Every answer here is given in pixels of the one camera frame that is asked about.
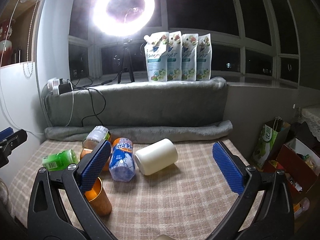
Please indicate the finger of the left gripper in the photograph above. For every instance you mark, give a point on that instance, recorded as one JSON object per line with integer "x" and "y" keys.
{"x": 10, "y": 143}
{"x": 6, "y": 133}

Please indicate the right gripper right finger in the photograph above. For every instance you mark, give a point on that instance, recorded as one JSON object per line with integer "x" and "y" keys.
{"x": 263, "y": 208}

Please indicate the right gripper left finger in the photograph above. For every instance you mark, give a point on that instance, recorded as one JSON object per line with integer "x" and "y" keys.
{"x": 47, "y": 216}

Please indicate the ornate orange paper cup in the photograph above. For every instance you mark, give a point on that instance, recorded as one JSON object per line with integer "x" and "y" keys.
{"x": 98, "y": 199}

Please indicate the green plastic bottle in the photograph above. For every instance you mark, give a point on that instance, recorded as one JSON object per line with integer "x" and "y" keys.
{"x": 59, "y": 161}

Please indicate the red cardboard box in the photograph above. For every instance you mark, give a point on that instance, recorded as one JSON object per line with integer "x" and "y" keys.
{"x": 300, "y": 164}

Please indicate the white power strip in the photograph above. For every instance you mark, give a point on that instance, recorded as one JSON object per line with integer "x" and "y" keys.
{"x": 59, "y": 86}

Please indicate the beige plaid blanket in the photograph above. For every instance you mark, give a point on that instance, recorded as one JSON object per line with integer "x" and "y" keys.
{"x": 186, "y": 200}

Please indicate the green shopping bag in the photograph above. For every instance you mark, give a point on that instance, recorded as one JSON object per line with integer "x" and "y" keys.
{"x": 272, "y": 136}

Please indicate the clear jar green label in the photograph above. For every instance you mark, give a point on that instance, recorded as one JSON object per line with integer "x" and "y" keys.
{"x": 98, "y": 134}

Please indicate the blue orange plastic bottle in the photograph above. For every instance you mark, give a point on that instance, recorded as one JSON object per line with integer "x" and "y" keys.
{"x": 122, "y": 165}

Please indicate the rolled grey blanket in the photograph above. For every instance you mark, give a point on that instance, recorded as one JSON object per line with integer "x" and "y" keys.
{"x": 146, "y": 135}

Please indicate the white plastic jar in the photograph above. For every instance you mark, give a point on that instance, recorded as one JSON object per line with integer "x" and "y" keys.
{"x": 156, "y": 157}

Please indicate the grey sofa backrest cushion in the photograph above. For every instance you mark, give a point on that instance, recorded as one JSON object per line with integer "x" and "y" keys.
{"x": 141, "y": 104}

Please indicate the black tripod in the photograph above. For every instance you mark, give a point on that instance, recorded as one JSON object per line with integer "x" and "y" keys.
{"x": 126, "y": 61}

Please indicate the refill pouch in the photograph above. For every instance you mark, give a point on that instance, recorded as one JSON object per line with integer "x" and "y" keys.
{"x": 189, "y": 51}
{"x": 174, "y": 56}
{"x": 156, "y": 49}
{"x": 204, "y": 58}

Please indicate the ring light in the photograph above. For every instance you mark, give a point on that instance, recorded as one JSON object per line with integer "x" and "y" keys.
{"x": 122, "y": 18}

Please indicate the white window frame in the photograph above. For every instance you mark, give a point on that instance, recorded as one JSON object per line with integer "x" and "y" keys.
{"x": 248, "y": 36}

